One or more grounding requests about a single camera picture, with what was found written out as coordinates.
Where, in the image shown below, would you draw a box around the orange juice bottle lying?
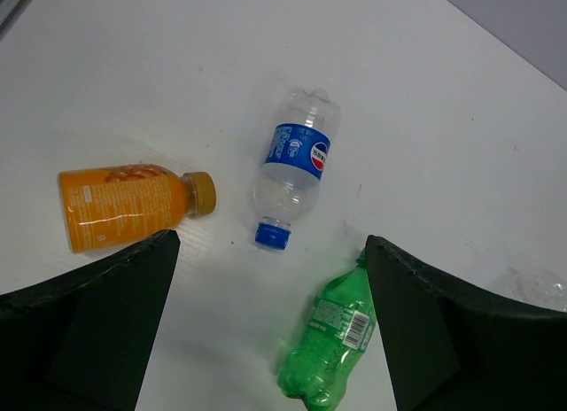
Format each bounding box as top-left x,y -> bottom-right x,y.
58,163 -> 217,253

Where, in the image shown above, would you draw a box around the clear bottle blue label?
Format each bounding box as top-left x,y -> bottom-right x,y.
492,267 -> 566,313

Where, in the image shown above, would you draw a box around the clear Pepsi-label bottle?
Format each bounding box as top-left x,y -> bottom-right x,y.
252,89 -> 341,251

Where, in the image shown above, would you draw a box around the green soda bottle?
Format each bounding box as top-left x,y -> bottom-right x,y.
277,251 -> 377,410

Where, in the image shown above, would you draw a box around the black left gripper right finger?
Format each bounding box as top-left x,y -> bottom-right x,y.
365,236 -> 566,410

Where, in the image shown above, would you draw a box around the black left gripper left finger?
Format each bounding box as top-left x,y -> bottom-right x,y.
1,230 -> 180,410

